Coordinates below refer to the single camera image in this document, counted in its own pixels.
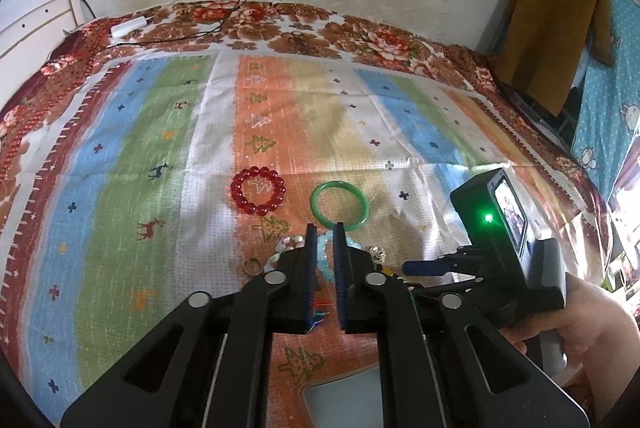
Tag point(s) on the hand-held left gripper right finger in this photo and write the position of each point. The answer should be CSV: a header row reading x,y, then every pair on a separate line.
x,y
341,268

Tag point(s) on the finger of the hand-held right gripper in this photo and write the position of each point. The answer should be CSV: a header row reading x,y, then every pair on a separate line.
x,y
425,267
450,287

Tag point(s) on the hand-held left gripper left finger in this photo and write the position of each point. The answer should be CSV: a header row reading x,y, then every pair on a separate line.
x,y
311,268

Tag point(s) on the green jade bangle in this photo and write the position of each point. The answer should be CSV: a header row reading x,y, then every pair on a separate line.
x,y
315,208

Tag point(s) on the person's right hand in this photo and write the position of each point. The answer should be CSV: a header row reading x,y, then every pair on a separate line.
x,y
600,328

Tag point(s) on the grey tray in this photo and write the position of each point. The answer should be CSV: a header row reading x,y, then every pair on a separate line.
x,y
340,400

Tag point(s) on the striped printed blanket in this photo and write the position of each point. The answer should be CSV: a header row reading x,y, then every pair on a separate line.
x,y
165,147

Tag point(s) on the blue printed curtain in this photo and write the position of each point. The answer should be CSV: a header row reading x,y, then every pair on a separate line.
x,y
617,72

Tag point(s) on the brown jacket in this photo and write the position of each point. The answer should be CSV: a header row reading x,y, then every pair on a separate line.
x,y
555,17

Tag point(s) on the floral brown bedsheet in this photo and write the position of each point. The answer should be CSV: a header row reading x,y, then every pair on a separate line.
x,y
320,30

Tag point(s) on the white charger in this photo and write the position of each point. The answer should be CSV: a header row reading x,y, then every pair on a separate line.
x,y
129,26

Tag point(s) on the white headboard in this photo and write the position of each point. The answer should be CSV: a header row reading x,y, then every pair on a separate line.
x,y
35,25

